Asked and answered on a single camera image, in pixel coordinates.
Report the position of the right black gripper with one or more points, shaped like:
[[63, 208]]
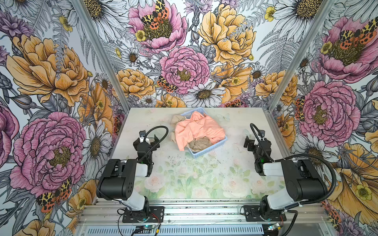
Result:
[[256, 142]]

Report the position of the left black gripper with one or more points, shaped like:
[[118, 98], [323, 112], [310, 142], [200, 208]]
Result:
[[144, 141]]

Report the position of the peach graphic t-shirt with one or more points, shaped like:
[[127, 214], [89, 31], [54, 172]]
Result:
[[196, 127]]

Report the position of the light blue plastic basket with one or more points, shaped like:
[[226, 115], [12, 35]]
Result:
[[188, 114]]

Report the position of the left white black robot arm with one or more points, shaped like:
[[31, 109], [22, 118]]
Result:
[[118, 178]]

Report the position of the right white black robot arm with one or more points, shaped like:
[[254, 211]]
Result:
[[302, 182]]

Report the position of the green circuit board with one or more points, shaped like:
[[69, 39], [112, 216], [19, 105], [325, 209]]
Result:
[[144, 227]]

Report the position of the beige drawstring shorts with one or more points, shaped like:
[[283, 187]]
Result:
[[196, 145]]

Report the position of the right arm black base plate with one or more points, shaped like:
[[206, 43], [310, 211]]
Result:
[[253, 213]]

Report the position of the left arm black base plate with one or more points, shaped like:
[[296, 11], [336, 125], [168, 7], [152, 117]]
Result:
[[154, 214]]

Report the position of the aluminium rail frame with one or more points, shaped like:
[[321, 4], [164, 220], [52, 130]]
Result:
[[176, 212]]

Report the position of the white vented cable duct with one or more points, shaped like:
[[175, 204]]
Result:
[[179, 230]]

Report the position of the left aluminium corner post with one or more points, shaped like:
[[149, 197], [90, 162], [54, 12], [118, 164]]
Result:
[[93, 36]]

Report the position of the aluminium corner post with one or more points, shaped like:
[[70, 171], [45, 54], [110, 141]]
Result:
[[93, 36], [315, 26]]

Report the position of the right aluminium corner post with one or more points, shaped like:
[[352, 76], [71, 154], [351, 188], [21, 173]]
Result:
[[315, 26]]

